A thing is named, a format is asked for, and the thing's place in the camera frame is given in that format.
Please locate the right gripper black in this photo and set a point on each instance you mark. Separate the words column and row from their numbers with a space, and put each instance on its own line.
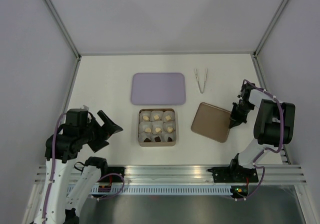
column 235, row 120

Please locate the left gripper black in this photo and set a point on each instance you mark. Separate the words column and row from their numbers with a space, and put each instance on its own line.
column 109, row 127

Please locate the gold tin lid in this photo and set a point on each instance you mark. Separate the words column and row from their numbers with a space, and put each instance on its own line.
column 211, row 122

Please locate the white heart chocolate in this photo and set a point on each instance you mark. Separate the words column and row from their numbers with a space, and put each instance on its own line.
column 148, row 130

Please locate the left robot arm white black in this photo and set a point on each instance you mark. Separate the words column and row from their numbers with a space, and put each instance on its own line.
column 58, row 205

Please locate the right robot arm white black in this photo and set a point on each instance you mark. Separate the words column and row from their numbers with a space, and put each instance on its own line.
column 273, row 127

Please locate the gold chocolate tin box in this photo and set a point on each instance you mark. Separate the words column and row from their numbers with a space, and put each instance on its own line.
column 162, row 144

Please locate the white paper cup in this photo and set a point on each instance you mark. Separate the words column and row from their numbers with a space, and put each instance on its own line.
column 144, row 125
column 144, row 113
column 156, row 112
column 167, row 134
column 157, row 124
column 157, row 135
column 143, row 136
column 168, row 112
column 169, row 124

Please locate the lavender plastic tray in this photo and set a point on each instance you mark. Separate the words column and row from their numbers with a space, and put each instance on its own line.
column 158, row 89

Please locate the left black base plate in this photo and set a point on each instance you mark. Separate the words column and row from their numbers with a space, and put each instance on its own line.
column 114, row 174

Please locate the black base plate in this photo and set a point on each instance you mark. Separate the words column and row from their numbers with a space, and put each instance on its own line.
column 114, row 174
column 229, row 175

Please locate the white slotted cable duct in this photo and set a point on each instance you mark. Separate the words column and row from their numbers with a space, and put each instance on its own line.
column 198, row 190

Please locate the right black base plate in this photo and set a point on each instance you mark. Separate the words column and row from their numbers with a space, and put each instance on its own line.
column 229, row 175

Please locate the right aluminium frame post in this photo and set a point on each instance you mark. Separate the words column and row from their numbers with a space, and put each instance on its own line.
column 272, row 24

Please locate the aluminium frame post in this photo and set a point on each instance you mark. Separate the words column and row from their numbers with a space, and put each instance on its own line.
column 61, row 26
column 272, row 24

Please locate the aluminium mounting rail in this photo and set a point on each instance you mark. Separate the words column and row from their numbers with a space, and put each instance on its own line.
column 283, row 174

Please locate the left aluminium frame post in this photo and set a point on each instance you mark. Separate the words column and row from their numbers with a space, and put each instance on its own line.
column 61, row 26

